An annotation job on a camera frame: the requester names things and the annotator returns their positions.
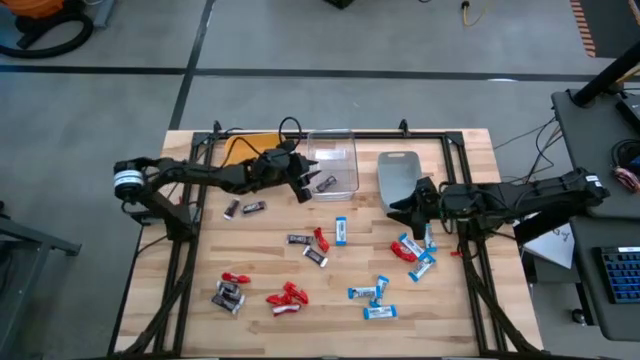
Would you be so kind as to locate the dark mat orange striped edge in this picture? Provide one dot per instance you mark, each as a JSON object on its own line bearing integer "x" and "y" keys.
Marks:
{"x": 615, "y": 25}

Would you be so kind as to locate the orange vacuum cleaner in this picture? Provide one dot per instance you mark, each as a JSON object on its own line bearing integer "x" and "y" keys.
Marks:
{"x": 35, "y": 6}

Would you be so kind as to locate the grey desk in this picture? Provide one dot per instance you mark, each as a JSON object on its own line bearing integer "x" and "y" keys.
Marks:
{"x": 585, "y": 150}
{"x": 590, "y": 300}

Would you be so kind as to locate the red KitKat candy bar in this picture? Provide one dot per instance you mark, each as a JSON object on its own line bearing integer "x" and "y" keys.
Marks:
{"x": 277, "y": 299}
{"x": 286, "y": 309}
{"x": 296, "y": 292}
{"x": 403, "y": 252}
{"x": 235, "y": 278}
{"x": 321, "y": 239}

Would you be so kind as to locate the grey box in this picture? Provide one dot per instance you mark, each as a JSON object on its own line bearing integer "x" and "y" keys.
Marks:
{"x": 102, "y": 12}

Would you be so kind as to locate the grey metal table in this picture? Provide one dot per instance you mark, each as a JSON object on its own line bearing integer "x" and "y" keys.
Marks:
{"x": 30, "y": 240}

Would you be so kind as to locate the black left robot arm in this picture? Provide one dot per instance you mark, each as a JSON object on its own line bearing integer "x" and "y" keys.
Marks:
{"x": 200, "y": 172}

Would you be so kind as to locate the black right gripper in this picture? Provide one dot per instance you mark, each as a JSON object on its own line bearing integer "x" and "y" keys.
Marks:
{"x": 429, "y": 205}

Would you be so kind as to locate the black frame clamp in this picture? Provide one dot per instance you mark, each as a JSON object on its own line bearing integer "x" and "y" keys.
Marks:
{"x": 403, "y": 126}
{"x": 216, "y": 126}

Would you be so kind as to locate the black backlit keyboard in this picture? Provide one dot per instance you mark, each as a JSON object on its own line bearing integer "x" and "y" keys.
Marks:
{"x": 622, "y": 275}

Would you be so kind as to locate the black caster wheel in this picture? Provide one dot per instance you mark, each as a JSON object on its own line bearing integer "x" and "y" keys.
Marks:
{"x": 579, "y": 316}

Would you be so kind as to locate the yellow plastic bin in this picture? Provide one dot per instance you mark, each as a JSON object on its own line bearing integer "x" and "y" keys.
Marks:
{"x": 240, "y": 147}

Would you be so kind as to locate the clear plastic bin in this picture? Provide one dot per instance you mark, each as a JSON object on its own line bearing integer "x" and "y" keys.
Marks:
{"x": 332, "y": 150}

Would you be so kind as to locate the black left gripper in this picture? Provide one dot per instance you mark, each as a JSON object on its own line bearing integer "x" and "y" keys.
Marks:
{"x": 280, "y": 167}

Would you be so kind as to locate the black support beam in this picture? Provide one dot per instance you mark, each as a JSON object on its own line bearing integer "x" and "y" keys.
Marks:
{"x": 545, "y": 226}

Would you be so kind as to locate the black pole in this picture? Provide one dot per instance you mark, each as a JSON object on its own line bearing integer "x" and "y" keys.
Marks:
{"x": 605, "y": 77}

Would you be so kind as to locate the black flat device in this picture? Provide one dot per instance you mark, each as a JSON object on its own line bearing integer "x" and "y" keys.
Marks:
{"x": 631, "y": 110}

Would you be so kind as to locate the grey plastic bin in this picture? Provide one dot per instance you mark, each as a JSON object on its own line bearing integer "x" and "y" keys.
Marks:
{"x": 397, "y": 175}

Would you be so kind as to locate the white paper sheet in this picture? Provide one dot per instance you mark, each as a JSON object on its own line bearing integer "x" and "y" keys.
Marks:
{"x": 555, "y": 247}

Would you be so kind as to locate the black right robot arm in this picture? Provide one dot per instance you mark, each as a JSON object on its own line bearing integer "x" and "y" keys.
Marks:
{"x": 525, "y": 192}

